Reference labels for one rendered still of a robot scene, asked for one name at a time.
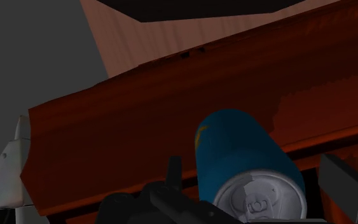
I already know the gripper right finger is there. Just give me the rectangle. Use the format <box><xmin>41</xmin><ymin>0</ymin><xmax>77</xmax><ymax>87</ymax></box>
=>
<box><xmin>318</xmin><ymin>153</ymin><xmax>358</xmax><ymax>224</ymax></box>

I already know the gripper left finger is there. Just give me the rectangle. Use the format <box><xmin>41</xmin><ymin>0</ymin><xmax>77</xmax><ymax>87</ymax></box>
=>
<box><xmin>95</xmin><ymin>156</ymin><xmax>242</xmax><ymax>224</ymax></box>

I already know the blue drink can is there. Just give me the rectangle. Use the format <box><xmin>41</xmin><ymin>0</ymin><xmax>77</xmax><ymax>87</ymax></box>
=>
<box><xmin>195</xmin><ymin>108</ymin><xmax>308</xmax><ymax>224</ymax></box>

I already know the red-brown wooden furniture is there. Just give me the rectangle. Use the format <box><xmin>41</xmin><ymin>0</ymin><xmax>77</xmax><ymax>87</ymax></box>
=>
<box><xmin>20</xmin><ymin>0</ymin><xmax>358</xmax><ymax>224</ymax></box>

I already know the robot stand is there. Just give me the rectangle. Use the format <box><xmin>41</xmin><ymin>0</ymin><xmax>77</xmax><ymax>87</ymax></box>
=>
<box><xmin>96</xmin><ymin>0</ymin><xmax>306</xmax><ymax>23</ymax></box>

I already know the white angular frame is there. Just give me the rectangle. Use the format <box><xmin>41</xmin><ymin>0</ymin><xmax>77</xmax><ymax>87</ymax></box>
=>
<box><xmin>0</xmin><ymin>115</ymin><xmax>50</xmax><ymax>224</ymax></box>

